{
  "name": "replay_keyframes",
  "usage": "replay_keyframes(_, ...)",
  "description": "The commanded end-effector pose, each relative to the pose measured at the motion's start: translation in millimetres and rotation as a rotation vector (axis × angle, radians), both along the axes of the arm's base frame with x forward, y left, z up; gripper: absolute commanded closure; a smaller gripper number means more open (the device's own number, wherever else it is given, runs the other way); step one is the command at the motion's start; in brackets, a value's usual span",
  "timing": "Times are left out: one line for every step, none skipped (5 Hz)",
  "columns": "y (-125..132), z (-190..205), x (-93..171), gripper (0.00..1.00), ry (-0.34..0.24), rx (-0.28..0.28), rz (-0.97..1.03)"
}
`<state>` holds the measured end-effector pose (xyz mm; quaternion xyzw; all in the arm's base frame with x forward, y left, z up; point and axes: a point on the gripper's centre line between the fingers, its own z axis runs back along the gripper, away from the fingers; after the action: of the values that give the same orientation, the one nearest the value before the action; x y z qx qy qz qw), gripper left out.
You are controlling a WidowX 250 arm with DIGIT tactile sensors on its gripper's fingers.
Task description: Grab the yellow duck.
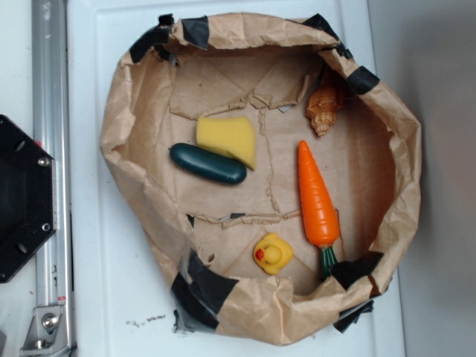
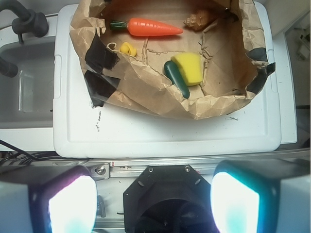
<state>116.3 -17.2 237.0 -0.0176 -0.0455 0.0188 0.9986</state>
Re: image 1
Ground yellow rubber duck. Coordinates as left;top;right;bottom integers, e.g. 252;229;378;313
253;233;294;275

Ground brown paper bag tray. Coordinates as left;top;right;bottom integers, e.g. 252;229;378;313
100;13;422;345

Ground dark green plastic cucumber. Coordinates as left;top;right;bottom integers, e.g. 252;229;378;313
170;143;247;184

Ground yellow sponge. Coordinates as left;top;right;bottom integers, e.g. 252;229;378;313
196;116;257;170

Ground orange plastic carrot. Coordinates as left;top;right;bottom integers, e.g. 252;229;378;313
297;141;341;280

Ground orange seashell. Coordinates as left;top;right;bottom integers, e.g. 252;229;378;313
306;65;345;138

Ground aluminium extrusion rail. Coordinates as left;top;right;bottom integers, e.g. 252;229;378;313
32;1;77;356

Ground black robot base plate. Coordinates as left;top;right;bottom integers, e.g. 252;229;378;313
1;115;56;283

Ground metal corner bracket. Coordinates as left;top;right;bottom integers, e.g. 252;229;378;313
19;305;71;356

